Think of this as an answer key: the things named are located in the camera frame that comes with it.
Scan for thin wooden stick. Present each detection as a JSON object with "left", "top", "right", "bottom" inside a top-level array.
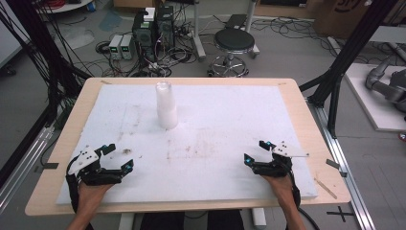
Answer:
[{"left": 313, "top": 177, "right": 338, "bottom": 200}]

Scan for aluminium floor rail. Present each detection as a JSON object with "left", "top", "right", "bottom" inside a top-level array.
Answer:
[
  {"left": 306, "top": 98, "right": 377, "bottom": 230},
  {"left": 0, "top": 125, "right": 56, "bottom": 215}
]

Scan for black computer tower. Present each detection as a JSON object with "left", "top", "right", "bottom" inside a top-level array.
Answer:
[
  {"left": 155, "top": 5, "right": 176, "bottom": 50},
  {"left": 131, "top": 9, "right": 158, "bottom": 62}
]

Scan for white table leg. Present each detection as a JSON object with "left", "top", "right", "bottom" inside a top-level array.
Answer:
[
  {"left": 251, "top": 208, "right": 267, "bottom": 230},
  {"left": 118, "top": 212, "right": 136, "bottom": 230}
]

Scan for cardboard box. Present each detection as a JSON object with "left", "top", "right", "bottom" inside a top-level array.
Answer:
[{"left": 311, "top": 0, "right": 406, "bottom": 40}]

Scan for black round stool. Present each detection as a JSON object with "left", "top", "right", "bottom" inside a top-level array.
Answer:
[{"left": 208, "top": 28, "right": 260, "bottom": 79}]

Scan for black laptop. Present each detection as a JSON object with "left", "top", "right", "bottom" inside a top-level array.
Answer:
[{"left": 224, "top": 13, "right": 249, "bottom": 30}]

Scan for person's legs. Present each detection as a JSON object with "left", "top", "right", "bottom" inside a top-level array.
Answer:
[{"left": 139, "top": 209, "right": 246, "bottom": 230}]

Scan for black tape cross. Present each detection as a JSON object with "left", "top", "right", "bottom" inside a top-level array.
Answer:
[{"left": 326, "top": 205, "right": 355, "bottom": 223}]

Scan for hand-held gripper cable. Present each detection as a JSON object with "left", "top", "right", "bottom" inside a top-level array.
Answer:
[
  {"left": 65, "top": 155, "right": 82, "bottom": 215},
  {"left": 286, "top": 168, "right": 321, "bottom": 230}
]

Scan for right hand-held gripper cable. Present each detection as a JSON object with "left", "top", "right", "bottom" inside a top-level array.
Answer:
[{"left": 286, "top": 168, "right": 321, "bottom": 230}]

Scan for red cable coil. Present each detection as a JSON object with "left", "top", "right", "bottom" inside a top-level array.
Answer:
[{"left": 40, "top": 0, "right": 67, "bottom": 10}]

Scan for white box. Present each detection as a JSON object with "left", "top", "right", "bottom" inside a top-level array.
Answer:
[{"left": 143, "top": 7, "right": 157, "bottom": 23}]

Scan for left hand-held gripper cable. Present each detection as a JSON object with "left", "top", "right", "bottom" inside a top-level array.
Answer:
[{"left": 65, "top": 155, "right": 82, "bottom": 215}]

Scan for person's left hand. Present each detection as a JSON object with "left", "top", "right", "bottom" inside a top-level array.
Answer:
[{"left": 76, "top": 181, "right": 115, "bottom": 209}]

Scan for tangle of floor cables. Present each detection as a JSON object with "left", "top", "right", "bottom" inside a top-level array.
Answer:
[{"left": 95, "top": 6, "right": 205, "bottom": 79}]

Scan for black metal frame post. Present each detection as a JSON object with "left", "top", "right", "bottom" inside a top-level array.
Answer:
[
  {"left": 0, "top": 0, "right": 92, "bottom": 190},
  {"left": 299, "top": 0, "right": 400, "bottom": 139}
]

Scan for stack of clear plastic cups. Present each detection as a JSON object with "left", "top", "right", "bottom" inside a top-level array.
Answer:
[{"left": 155, "top": 80, "right": 179, "bottom": 130}]

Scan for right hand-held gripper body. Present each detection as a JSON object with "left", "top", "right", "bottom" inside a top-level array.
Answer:
[{"left": 251, "top": 141, "right": 310, "bottom": 178}]

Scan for person's right hand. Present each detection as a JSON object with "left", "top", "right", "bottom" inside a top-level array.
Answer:
[{"left": 260, "top": 173, "right": 297, "bottom": 202}]

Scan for white floor board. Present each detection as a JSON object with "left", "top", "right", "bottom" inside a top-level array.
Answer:
[{"left": 344, "top": 62, "right": 406, "bottom": 132}]

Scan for white foam mat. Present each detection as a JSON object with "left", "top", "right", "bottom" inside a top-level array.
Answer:
[{"left": 56, "top": 83, "right": 319, "bottom": 205}]

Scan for grey metal stand leg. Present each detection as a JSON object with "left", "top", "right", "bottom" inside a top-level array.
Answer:
[
  {"left": 191, "top": 0, "right": 208, "bottom": 62},
  {"left": 244, "top": 0, "right": 260, "bottom": 59}
]

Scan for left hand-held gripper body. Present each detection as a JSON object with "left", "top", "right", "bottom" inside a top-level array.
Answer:
[{"left": 65, "top": 146, "right": 125, "bottom": 187}]

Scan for grey bench power supply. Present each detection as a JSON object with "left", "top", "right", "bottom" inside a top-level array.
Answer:
[
  {"left": 108, "top": 34, "right": 124, "bottom": 60},
  {"left": 120, "top": 34, "right": 136, "bottom": 61}
]

